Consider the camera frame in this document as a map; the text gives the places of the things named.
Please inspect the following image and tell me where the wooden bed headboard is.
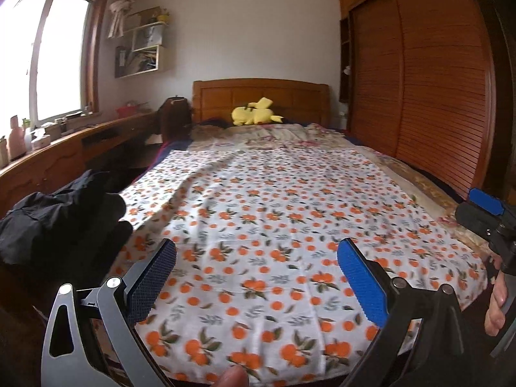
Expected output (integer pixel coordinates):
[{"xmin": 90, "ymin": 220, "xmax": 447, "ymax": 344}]
[{"xmin": 192, "ymin": 78, "xmax": 330, "ymax": 127}]

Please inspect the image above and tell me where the long wooden desk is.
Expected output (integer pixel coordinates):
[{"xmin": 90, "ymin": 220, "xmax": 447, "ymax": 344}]
[{"xmin": 0, "ymin": 111, "xmax": 162, "ymax": 218}]

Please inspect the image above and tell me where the floral quilt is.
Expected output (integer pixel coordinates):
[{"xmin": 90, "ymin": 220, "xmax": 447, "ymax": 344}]
[{"xmin": 189, "ymin": 123, "xmax": 496, "ymax": 251}]

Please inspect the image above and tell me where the person's left hand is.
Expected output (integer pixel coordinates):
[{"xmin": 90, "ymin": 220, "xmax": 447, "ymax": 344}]
[{"xmin": 212, "ymin": 365, "xmax": 248, "ymax": 387}]

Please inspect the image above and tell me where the white wall shelf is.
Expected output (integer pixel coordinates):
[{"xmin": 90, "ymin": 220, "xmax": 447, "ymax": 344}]
[{"xmin": 115, "ymin": 22, "xmax": 168, "ymax": 78}]

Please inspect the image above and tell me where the pink bottle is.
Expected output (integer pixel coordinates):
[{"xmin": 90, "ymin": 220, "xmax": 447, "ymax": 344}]
[{"xmin": 9, "ymin": 115, "xmax": 27, "ymax": 161}]

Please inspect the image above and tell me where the person's right hand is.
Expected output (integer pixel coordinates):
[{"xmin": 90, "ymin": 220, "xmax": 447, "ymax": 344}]
[{"xmin": 484, "ymin": 266, "xmax": 516, "ymax": 337}]

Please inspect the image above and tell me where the orange fruit print bed sheet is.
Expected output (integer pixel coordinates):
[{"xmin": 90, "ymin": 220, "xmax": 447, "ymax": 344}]
[{"xmin": 109, "ymin": 147, "xmax": 488, "ymax": 385}]

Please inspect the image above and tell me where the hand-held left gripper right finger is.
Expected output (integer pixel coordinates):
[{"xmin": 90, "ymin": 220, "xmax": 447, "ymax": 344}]
[{"xmin": 336, "ymin": 239, "xmax": 474, "ymax": 387}]

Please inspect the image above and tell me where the yellow plush toy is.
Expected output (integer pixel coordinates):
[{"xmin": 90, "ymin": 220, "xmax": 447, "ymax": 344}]
[{"xmin": 231, "ymin": 97, "xmax": 284, "ymax": 126}]

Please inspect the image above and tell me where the tied beige curtain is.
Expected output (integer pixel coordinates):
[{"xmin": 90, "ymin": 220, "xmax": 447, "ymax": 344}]
[{"xmin": 107, "ymin": 0, "xmax": 142, "ymax": 39}]

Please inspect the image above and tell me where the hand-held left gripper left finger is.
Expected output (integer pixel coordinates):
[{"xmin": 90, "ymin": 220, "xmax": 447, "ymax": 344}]
[{"xmin": 40, "ymin": 239, "xmax": 178, "ymax": 387}]

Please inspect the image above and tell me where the wooden slatted wardrobe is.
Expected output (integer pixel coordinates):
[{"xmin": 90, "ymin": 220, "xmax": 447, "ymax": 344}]
[{"xmin": 338, "ymin": 0, "xmax": 509, "ymax": 202}]

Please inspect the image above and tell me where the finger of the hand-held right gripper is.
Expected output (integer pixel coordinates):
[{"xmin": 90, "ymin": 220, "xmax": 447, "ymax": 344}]
[
  {"xmin": 455, "ymin": 203, "xmax": 494, "ymax": 235},
  {"xmin": 468, "ymin": 188, "xmax": 504, "ymax": 216}
]

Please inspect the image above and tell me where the pile of dark clothes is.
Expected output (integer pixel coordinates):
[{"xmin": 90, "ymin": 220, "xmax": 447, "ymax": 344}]
[{"xmin": 0, "ymin": 169, "xmax": 134, "ymax": 267}]

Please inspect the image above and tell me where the wooden framed window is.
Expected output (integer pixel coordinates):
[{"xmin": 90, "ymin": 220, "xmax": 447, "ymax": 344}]
[{"xmin": 0, "ymin": 0, "xmax": 111, "ymax": 130}]

